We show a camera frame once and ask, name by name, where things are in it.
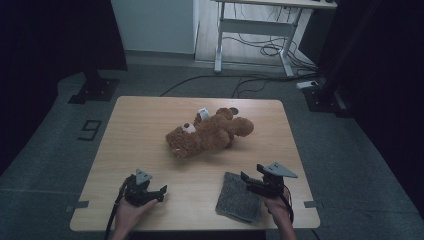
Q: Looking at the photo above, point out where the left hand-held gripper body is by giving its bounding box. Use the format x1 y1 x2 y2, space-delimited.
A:
124 168 158 208

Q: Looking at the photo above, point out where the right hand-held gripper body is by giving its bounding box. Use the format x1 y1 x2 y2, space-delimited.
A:
246 162 299 198

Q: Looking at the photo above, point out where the grey fluffy cloth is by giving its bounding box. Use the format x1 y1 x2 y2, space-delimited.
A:
215 171 264 224

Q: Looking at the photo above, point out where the brown teddy bear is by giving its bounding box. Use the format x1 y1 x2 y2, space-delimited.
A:
165 107 255 159

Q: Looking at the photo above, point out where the person's right hand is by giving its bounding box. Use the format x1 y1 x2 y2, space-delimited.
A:
263 189 293 223

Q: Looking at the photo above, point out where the person's left hand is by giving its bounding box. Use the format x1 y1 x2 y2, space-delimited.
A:
114 196 159 234

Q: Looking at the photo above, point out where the grey tape strip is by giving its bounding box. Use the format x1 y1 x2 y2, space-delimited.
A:
303 199 325 210

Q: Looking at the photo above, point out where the black stand base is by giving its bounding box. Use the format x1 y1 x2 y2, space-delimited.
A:
302 83 355 118
67 68 121 105

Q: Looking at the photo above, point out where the white power strip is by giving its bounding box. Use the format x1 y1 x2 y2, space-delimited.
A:
296 79 320 90

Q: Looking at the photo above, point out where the dark curtain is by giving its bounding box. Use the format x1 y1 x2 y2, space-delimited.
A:
314 0 424 219
0 0 129 176

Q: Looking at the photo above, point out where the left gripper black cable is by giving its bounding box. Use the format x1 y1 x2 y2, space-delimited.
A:
104 177 132 240

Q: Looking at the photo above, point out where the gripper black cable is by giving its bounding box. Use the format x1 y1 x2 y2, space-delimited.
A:
104 177 132 240
280 192 296 224

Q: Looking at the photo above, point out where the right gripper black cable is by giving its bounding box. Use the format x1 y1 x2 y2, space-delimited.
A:
280 192 296 224

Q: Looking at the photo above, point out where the short black floor cable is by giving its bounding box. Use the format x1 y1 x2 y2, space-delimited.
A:
231 77 272 99

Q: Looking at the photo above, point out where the long black floor cable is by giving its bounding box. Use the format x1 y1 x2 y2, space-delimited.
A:
159 73 303 98

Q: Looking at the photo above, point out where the tangle of black cables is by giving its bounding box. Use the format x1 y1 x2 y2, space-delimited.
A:
222 33 318 75

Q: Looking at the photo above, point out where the white desk frame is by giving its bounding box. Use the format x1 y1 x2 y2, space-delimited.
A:
212 0 338 78

